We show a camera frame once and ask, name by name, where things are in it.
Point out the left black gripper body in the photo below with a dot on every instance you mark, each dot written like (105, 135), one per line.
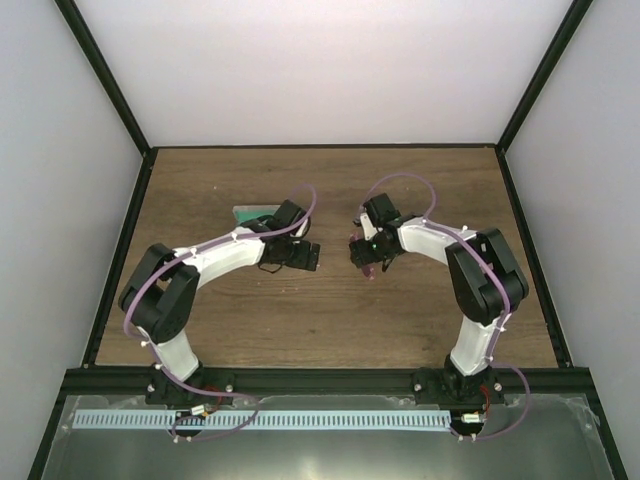
(293, 259)

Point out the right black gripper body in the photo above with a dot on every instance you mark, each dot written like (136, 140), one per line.
(376, 254)

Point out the pink sunglasses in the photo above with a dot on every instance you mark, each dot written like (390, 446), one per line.
(367, 270)

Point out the grey green glasses case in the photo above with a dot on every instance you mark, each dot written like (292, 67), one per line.
(244, 213)

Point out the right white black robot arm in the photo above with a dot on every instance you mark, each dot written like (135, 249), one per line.
(488, 282)

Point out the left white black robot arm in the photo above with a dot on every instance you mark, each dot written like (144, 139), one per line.
(158, 298)

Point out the metal front plate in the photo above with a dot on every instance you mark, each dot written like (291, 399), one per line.
(542, 437)

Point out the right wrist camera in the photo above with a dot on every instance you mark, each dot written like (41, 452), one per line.
(366, 229)

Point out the light blue slotted cable duct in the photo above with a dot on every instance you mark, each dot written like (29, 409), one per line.
(276, 420)

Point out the black mounting rail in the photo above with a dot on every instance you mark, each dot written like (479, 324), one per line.
(426, 385)

